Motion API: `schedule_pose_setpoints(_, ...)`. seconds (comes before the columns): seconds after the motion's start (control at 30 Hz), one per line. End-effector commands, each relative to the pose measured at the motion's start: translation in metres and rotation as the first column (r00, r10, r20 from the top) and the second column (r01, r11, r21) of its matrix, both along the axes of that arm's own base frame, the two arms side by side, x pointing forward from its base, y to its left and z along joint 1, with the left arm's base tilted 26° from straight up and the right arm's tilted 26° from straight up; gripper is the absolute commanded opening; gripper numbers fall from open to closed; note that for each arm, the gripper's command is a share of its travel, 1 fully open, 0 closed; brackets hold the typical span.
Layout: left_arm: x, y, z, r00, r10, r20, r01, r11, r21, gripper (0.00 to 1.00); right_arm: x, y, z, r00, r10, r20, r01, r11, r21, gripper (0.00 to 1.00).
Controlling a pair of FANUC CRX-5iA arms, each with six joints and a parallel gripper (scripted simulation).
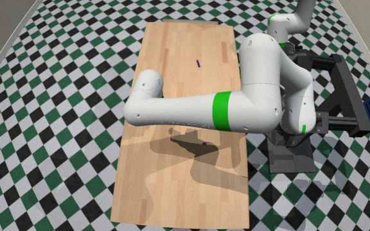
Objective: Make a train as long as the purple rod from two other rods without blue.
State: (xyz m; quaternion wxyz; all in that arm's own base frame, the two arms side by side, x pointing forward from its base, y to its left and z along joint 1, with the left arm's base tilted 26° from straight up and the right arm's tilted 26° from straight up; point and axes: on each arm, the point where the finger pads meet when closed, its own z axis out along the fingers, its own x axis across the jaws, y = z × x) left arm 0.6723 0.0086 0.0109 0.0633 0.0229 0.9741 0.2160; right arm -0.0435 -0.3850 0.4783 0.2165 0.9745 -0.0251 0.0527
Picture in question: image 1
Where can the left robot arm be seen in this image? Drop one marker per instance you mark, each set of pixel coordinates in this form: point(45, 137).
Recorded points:
point(255, 108)

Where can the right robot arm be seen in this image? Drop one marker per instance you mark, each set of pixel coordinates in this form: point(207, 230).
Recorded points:
point(280, 25)

